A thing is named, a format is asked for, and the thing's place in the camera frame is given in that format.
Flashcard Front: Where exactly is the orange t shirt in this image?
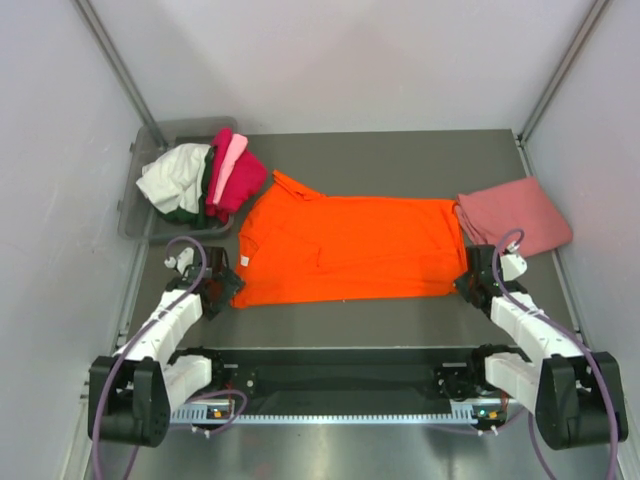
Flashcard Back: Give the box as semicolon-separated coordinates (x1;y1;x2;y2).
232;171;467;309

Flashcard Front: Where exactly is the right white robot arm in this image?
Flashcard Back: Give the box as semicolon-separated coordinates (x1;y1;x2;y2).
455;245;629;450

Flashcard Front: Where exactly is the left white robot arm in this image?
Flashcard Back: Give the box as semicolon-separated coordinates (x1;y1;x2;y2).
88;246;244;447

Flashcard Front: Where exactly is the dark green t shirt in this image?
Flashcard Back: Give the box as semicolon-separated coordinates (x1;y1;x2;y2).
156;144;215;229

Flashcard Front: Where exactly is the folded pink t shirt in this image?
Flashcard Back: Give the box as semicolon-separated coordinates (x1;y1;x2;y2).
455;177;573;257

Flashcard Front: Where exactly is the grey plastic bin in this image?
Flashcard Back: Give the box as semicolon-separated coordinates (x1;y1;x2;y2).
117;116;238;244

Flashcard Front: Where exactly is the magenta t shirt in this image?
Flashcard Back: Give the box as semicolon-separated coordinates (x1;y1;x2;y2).
205;128;268;222

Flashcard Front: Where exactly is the white t shirt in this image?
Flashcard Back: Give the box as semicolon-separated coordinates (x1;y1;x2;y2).
136;143;210;214

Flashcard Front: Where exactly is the light pink t shirt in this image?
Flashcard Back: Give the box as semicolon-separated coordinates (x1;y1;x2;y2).
211;134;248;205

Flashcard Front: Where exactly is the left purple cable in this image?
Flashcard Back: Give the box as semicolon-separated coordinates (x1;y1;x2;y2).
89;236;249;480

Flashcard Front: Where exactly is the purple cable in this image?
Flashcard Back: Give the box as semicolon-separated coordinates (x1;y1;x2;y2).
89;236;249;480
492;228;621;480

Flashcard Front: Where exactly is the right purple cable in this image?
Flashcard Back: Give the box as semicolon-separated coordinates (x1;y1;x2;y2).
492;228;621;480

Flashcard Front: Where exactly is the slotted grey cable duct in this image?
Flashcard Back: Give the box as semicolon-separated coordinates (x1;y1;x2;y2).
169;402;506;426

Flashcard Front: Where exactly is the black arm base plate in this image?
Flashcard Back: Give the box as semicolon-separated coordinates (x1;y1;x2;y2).
213;348;498;417

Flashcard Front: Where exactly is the left aluminium frame post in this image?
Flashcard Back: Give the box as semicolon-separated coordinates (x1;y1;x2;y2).
71;0;168;150

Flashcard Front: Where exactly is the aluminium frame post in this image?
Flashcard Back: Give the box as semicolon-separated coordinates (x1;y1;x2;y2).
516;0;613;148
71;0;168;150

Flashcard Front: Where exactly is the right aluminium frame post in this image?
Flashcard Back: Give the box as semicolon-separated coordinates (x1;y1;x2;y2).
516;0;613;148

